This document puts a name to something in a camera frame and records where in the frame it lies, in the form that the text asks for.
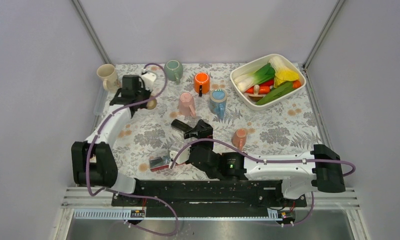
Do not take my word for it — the wooden toy mushroom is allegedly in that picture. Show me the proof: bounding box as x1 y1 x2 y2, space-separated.
248 84 263 102

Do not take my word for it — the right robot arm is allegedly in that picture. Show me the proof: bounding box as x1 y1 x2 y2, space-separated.
171 120 346 206

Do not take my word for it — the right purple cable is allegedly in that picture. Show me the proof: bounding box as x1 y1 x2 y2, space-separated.
169 138 356 228

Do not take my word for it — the large orange mug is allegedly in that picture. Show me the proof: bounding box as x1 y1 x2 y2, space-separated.
193 72 210 97

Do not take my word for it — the white plastic basin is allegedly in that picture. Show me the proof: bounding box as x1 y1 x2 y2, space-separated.
230 53 307 111

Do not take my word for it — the cream ceramic mug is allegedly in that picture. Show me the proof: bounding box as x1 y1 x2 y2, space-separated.
96 64 121 94

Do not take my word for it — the yellow toy cabbage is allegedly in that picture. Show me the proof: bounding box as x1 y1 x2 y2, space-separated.
269 56 299 88

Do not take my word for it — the small orange cup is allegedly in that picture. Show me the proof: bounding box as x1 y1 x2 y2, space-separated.
146 99 157 110

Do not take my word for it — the purple cable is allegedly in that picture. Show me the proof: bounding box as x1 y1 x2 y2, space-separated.
85 62 181 237
169 138 356 228

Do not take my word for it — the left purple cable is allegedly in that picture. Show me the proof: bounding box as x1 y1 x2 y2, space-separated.
85 62 181 237

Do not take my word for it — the silver red stapler box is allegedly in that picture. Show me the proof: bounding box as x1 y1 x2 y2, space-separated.
149 150 173 172

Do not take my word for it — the floral tablecloth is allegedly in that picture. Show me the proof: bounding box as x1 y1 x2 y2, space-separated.
112 63 322 180

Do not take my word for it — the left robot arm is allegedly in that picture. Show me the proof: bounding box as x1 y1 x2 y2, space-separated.
71 72 157 206

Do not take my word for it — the light pink mug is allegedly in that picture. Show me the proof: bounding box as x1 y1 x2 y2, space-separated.
178 92 196 118

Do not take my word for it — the orange toy carrot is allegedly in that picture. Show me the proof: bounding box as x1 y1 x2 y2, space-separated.
244 79 302 95

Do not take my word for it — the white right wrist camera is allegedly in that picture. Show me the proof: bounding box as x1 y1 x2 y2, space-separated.
168 145 190 168

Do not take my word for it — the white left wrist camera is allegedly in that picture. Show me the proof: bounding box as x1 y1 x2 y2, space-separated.
140 71 157 91

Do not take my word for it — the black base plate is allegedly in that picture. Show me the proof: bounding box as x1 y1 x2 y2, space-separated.
111 180 307 218

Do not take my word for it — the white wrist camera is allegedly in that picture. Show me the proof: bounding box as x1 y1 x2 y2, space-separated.
168 145 190 168
140 71 157 91

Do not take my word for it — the black rectangular box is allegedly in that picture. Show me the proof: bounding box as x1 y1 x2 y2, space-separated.
171 119 193 135

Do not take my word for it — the green ceramic mug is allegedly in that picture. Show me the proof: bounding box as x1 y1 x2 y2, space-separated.
164 60 183 84

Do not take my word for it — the salmon pink printed mug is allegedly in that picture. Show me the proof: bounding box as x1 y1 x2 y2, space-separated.
231 128 248 151

